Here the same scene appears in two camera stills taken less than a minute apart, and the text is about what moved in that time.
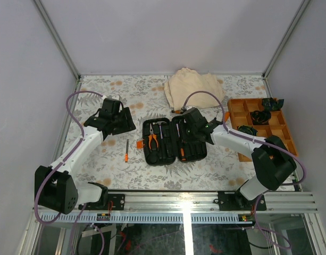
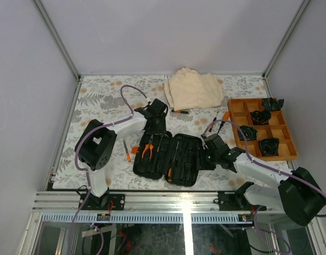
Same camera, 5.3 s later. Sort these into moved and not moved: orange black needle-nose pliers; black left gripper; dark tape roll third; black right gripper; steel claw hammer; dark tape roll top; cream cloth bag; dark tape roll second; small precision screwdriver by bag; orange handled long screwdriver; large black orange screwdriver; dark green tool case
Moved: orange black needle-nose pliers; black left gripper; dark green tool case; black right gripper; large black orange screwdriver; steel claw hammer
Not moved: orange handled long screwdriver; cream cloth bag; dark tape roll third; dark tape roll second; small precision screwdriver by bag; dark tape roll top
